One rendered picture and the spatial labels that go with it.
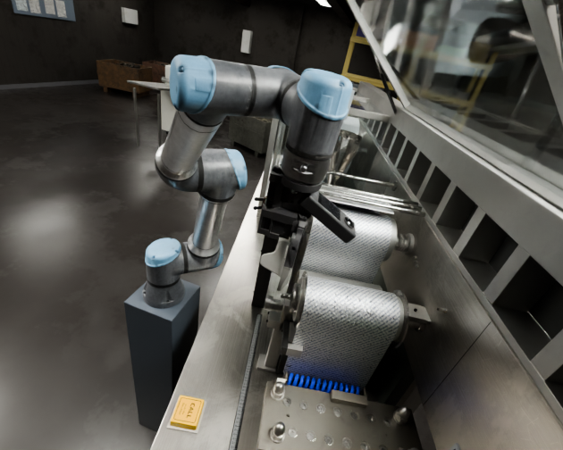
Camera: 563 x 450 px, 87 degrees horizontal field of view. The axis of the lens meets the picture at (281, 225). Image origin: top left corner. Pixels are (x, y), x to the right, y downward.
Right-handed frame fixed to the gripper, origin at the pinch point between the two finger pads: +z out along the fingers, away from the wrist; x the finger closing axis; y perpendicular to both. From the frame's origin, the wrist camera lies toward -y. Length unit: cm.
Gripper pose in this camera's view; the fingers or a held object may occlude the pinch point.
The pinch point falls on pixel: (288, 265)
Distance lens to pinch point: 61.1
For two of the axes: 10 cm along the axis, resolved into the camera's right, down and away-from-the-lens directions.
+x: -1.8, 5.4, -8.2
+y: -9.6, -2.6, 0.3
